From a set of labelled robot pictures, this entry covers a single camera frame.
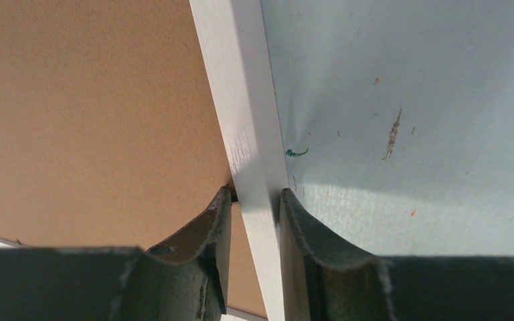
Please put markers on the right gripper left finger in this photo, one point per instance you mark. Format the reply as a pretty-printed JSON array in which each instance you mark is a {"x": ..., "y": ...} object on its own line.
[{"x": 183, "y": 277}]

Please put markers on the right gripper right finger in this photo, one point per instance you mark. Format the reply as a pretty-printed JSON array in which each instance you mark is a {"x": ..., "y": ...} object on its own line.
[{"x": 325, "y": 277}]

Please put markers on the brown backing board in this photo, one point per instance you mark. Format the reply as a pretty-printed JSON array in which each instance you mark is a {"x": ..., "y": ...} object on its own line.
[{"x": 109, "y": 135}]

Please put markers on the white picture frame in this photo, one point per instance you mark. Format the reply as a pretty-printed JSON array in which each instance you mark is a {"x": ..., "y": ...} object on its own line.
[{"x": 255, "y": 286}]

